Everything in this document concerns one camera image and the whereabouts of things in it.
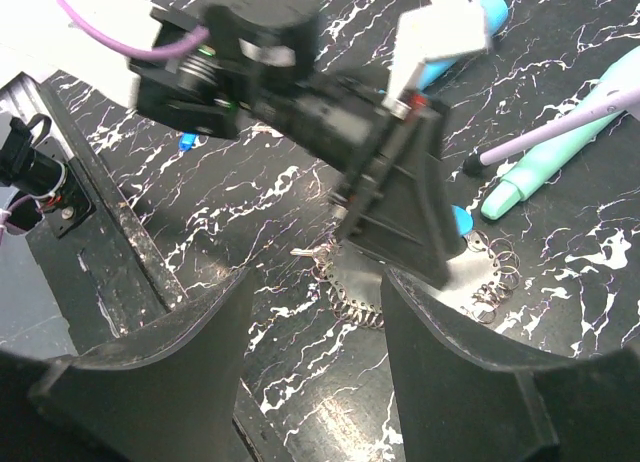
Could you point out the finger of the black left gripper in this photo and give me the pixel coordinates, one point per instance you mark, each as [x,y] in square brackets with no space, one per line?
[399,211]

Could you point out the lilac music stand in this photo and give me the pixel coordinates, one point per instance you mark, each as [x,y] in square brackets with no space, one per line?
[614,100]

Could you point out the key with blue tag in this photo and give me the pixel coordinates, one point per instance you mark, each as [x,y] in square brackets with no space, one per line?
[190,141]

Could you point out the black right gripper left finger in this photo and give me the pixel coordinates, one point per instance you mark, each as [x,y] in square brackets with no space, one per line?
[164,392]

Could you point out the blue toy microphone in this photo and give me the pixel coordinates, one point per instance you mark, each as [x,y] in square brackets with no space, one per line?
[496,12]

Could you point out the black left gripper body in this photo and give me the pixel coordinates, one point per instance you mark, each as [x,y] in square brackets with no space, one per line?
[339,117]

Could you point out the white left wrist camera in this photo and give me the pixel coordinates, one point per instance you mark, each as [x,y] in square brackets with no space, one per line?
[441,30]

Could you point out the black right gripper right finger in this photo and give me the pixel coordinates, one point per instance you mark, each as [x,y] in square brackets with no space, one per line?
[466,393]

